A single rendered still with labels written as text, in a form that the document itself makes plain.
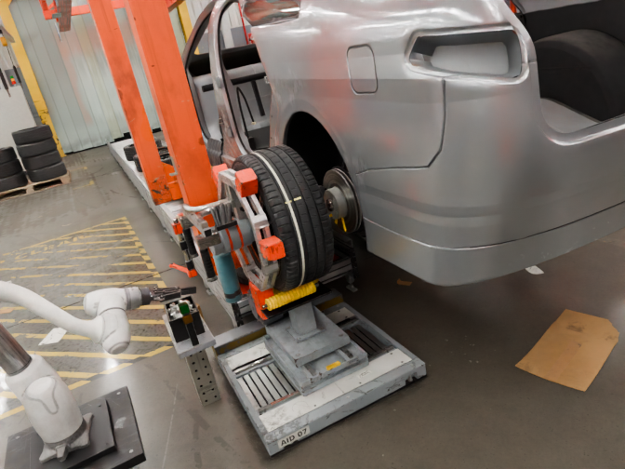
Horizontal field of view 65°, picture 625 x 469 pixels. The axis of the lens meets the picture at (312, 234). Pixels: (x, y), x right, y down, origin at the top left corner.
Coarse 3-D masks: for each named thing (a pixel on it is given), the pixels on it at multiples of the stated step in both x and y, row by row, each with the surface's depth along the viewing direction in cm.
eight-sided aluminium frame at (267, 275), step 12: (228, 180) 212; (252, 204) 206; (252, 216) 199; (264, 216) 200; (252, 228) 200; (264, 228) 201; (240, 252) 246; (252, 264) 244; (264, 264) 204; (276, 264) 207; (252, 276) 233; (264, 276) 210; (264, 288) 223
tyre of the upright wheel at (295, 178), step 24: (240, 168) 220; (264, 168) 206; (288, 168) 207; (264, 192) 200; (288, 192) 202; (312, 192) 204; (288, 216) 200; (312, 216) 203; (288, 240) 200; (312, 240) 205; (288, 264) 205; (312, 264) 211; (288, 288) 221
